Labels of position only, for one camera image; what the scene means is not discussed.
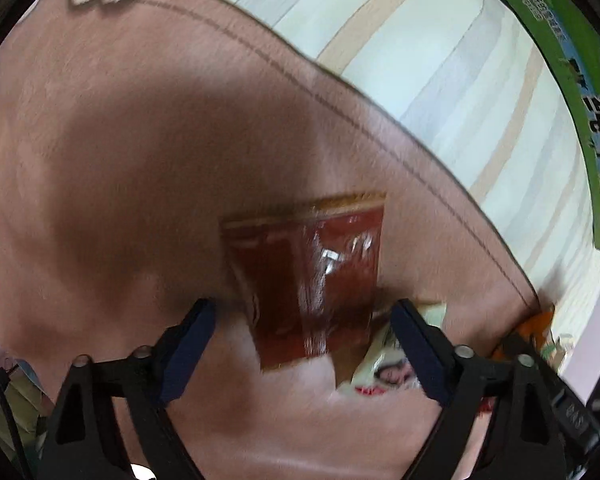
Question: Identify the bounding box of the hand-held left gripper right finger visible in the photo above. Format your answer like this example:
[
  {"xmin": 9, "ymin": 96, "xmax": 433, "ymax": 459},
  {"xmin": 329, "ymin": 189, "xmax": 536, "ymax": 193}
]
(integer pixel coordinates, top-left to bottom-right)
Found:
[{"xmin": 390, "ymin": 299, "xmax": 569, "ymax": 480}]

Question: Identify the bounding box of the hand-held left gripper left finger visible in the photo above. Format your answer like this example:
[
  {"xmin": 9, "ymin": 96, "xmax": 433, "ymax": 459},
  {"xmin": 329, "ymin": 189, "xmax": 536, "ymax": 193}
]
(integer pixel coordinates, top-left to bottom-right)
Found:
[{"xmin": 37, "ymin": 299, "xmax": 217, "ymax": 480}]

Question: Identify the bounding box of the dark red snack packet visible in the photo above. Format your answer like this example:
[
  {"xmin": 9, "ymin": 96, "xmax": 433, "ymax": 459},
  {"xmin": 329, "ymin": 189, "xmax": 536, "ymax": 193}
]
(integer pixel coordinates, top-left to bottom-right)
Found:
[{"xmin": 220, "ymin": 191, "xmax": 388, "ymax": 373}]

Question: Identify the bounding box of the printed cardboard box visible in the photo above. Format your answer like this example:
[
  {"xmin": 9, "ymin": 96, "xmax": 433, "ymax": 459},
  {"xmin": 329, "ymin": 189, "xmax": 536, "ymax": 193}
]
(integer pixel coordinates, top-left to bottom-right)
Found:
[{"xmin": 477, "ymin": 0, "xmax": 600, "ymax": 257}]

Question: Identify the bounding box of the pale green bundle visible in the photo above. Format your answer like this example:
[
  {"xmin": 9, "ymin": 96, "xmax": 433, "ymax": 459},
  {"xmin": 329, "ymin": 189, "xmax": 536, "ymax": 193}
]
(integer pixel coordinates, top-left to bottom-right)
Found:
[{"xmin": 0, "ymin": 360, "xmax": 48, "ymax": 443}]

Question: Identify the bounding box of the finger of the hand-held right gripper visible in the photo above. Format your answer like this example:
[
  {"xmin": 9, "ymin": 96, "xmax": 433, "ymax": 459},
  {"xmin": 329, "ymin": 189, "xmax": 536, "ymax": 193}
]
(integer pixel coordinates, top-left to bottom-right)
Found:
[{"xmin": 500, "ymin": 332, "xmax": 600, "ymax": 455}]

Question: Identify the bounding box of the small white red-label packet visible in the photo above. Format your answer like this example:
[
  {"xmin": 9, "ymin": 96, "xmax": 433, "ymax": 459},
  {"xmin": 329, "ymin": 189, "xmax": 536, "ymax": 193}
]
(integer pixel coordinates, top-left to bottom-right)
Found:
[{"xmin": 337, "ymin": 300, "xmax": 449, "ymax": 399}]

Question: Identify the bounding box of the orange snack packet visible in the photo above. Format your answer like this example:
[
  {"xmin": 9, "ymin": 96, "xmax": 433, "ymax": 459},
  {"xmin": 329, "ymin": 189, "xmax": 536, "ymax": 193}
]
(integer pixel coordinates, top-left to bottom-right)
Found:
[{"xmin": 510, "ymin": 307, "xmax": 577, "ymax": 362}]

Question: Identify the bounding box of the cat print blanket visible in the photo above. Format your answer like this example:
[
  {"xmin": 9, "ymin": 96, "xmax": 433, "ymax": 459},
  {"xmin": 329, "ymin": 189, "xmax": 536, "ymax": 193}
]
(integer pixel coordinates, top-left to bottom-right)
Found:
[{"xmin": 0, "ymin": 0, "xmax": 600, "ymax": 480}]

